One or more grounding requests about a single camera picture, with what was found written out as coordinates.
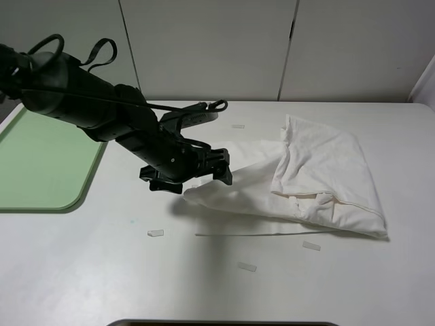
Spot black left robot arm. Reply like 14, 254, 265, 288
1, 34, 232, 194

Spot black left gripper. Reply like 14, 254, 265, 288
116, 131, 232, 194

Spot green plastic tray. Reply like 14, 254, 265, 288
1, 105, 106, 213

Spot clear tape piece near right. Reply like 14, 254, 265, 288
302, 241, 321, 251

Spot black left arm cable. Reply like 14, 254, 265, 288
0, 33, 228, 150

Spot clear tape piece near middle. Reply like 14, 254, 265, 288
237, 262, 257, 272

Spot white short sleeve shirt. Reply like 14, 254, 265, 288
184, 116, 387, 239

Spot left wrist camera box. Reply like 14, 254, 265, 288
160, 111, 218, 132

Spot clear tape piece near left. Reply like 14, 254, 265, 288
147, 230, 164, 238

